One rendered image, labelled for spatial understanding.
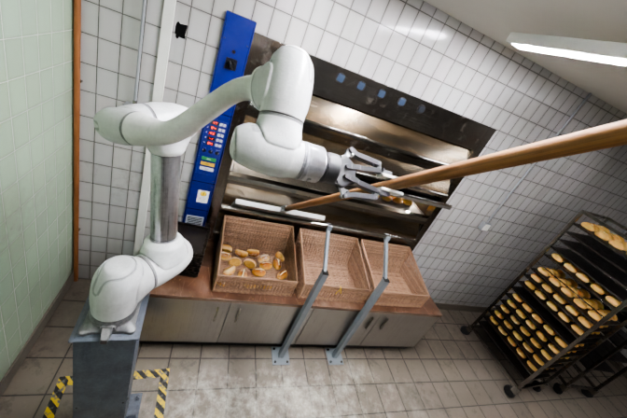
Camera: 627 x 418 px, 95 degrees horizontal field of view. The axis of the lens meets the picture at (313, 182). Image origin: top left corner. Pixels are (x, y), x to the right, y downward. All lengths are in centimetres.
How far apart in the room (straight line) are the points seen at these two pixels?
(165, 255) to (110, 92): 106
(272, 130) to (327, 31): 133
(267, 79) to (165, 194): 70
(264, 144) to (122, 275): 81
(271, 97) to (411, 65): 156
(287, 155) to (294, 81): 15
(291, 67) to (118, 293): 98
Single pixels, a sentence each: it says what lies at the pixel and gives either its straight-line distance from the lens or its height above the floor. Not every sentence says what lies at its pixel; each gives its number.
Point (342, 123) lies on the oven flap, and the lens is 202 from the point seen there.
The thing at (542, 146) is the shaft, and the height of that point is 219.
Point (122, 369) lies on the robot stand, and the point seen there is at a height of 78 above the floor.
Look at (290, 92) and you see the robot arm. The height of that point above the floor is 209.
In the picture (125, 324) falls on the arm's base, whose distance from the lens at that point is 143.
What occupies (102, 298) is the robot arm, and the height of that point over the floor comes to 119.
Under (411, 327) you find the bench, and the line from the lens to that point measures 294.
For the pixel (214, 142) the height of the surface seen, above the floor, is 141.
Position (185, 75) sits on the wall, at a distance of 189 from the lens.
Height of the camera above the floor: 221
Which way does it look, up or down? 25 degrees down
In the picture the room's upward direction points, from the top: 23 degrees clockwise
